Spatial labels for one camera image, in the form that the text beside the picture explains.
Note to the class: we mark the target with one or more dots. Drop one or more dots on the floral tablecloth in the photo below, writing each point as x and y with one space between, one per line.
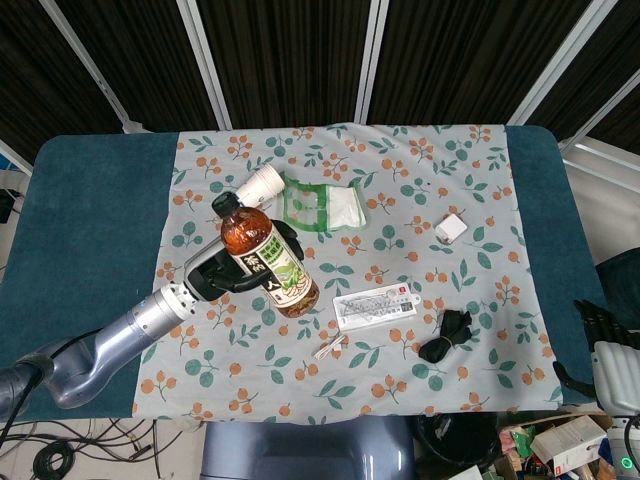
350 390

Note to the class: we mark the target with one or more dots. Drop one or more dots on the white paper cup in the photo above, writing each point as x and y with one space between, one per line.
265 182

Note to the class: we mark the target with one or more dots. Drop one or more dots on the black trash bin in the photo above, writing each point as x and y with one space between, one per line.
455 442

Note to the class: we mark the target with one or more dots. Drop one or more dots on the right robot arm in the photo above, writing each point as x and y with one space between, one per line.
622 447

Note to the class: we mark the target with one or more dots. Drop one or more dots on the brown tea plastic bottle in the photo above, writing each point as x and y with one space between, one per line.
250 235

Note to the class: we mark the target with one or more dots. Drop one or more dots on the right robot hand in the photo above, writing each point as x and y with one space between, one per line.
617 370

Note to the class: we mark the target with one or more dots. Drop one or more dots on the teal table cover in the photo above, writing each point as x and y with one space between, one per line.
90 225

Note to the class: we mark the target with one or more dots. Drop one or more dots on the aluminium partition post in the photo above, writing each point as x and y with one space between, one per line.
372 60
90 65
205 65
555 65
600 112

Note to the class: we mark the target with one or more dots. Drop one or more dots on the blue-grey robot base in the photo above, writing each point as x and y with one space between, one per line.
300 450

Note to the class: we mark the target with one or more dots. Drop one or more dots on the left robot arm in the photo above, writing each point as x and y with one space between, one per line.
125 330

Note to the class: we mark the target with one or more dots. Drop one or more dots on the person in dark clothes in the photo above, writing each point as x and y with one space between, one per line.
622 280

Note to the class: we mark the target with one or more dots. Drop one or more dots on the white packaged card item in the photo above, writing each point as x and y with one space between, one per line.
375 307

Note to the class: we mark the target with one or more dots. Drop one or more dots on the white charger adapter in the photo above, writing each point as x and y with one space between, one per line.
450 229

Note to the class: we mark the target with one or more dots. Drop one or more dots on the brown cardboard box of clutter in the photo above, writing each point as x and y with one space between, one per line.
515 435

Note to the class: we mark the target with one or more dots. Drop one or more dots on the black ribbed partition panel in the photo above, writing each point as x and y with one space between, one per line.
35 75
460 55
285 60
140 55
600 50

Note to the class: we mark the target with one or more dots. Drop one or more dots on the small white wrapper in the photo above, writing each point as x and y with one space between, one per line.
330 347

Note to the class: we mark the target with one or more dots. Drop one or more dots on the white cardboard box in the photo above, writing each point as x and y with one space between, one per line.
567 442

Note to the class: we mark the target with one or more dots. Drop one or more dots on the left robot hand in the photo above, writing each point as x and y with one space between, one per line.
210 280

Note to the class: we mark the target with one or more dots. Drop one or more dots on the green clear zip bag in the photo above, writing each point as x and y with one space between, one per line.
320 205

